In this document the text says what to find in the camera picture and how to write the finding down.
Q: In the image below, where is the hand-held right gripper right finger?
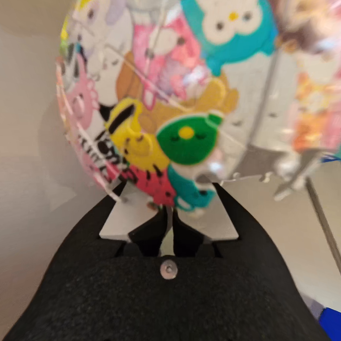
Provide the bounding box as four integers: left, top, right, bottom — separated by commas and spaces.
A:
172, 192, 239, 255

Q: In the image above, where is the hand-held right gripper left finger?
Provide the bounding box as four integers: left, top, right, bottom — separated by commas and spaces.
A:
100, 181, 170, 256

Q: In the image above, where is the colourful puzzle ball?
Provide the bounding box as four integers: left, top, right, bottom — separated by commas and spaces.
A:
56, 0, 341, 213

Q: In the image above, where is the blue plastic bin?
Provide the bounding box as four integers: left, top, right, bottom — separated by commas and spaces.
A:
317, 307, 341, 341

